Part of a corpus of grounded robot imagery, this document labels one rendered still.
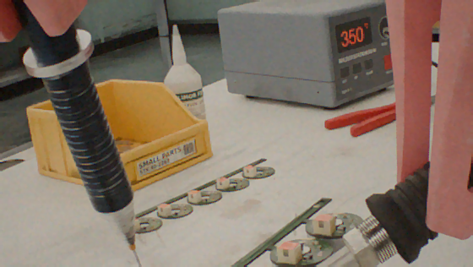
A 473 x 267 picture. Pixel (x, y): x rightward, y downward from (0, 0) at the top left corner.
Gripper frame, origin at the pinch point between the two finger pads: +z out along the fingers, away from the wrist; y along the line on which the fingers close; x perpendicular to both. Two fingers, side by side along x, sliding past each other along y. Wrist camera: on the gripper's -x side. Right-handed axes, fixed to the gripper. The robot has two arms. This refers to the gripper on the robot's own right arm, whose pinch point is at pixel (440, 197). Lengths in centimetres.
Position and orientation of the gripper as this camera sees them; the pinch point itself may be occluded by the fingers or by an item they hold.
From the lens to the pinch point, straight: 24.4
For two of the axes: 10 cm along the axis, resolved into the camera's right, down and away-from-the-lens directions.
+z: -3.5, 9.2, 1.7
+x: 9.2, 3.1, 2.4
